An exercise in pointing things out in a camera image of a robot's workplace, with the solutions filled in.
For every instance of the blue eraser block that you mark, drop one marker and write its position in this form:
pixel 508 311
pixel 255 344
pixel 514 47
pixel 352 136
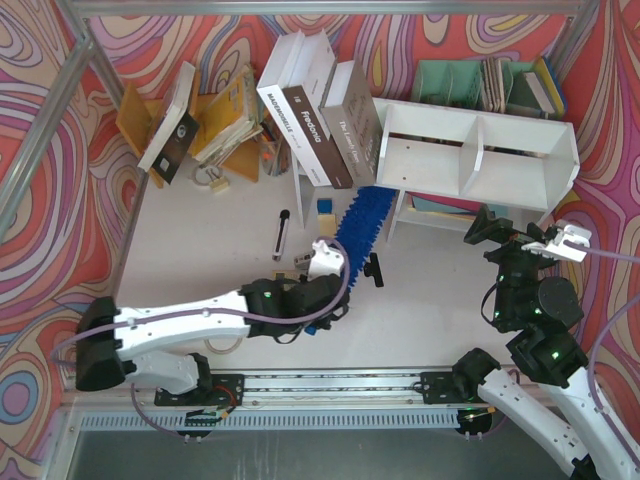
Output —
pixel 324 206

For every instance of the pencil cup with pencils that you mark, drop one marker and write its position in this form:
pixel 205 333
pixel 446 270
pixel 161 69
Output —
pixel 274 154

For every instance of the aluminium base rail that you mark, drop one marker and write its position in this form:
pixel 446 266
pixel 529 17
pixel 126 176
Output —
pixel 361 389

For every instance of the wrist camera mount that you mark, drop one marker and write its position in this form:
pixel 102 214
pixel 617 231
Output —
pixel 568 243
pixel 325 260

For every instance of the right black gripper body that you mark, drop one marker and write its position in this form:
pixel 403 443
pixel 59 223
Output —
pixel 513 243

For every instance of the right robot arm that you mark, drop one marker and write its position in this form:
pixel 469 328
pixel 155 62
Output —
pixel 586 439

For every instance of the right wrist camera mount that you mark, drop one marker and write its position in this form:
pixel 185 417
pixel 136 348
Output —
pixel 568 243

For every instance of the green file organizer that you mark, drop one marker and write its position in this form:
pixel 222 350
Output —
pixel 460 84

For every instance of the yellow sticky note pad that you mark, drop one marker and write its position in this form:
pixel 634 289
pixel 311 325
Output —
pixel 327 225

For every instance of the blue yellow book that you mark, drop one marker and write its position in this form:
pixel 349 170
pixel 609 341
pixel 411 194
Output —
pixel 543 69

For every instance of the brass padlock with ring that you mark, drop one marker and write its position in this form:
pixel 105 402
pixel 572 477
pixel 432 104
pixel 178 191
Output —
pixel 211 178

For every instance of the brown Fredonia book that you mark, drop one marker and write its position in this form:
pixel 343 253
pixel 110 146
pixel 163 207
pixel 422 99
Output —
pixel 323 164

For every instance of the yellow grey calculator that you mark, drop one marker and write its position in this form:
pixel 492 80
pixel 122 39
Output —
pixel 292 275

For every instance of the white Mademoiselle book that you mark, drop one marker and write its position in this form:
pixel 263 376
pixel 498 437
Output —
pixel 272 82

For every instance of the grey Lonely City book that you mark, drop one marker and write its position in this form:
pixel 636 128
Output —
pixel 353 121

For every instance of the black white paperback book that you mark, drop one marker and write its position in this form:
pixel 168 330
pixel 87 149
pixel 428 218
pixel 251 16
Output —
pixel 172 128

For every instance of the blue microfiber duster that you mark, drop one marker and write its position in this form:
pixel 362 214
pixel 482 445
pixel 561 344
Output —
pixel 358 230

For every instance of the white bookshelf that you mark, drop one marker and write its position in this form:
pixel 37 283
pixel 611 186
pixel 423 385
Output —
pixel 524 164

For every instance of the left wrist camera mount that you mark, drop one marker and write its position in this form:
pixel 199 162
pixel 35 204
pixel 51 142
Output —
pixel 325 260

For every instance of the small white shelf stand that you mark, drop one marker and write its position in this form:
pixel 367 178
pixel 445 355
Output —
pixel 304 190

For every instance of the black white utility knife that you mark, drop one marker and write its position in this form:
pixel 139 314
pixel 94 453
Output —
pixel 282 228

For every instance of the yellow worn books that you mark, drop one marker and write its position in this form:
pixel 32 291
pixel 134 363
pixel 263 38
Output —
pixel 228 120

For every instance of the grey black stapler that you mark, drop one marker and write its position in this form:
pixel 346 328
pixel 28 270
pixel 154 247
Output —
pixel 302 261

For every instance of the stack of coloured folders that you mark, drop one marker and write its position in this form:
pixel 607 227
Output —
pixel 444 206

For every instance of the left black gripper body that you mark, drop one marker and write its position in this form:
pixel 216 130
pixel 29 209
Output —
pixel 330 288

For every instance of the black clip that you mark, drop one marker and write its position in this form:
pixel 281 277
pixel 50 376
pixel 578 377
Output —
pixel 371 269

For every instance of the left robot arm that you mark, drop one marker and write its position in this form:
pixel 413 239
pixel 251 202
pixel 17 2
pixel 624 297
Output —
pixel 125 344

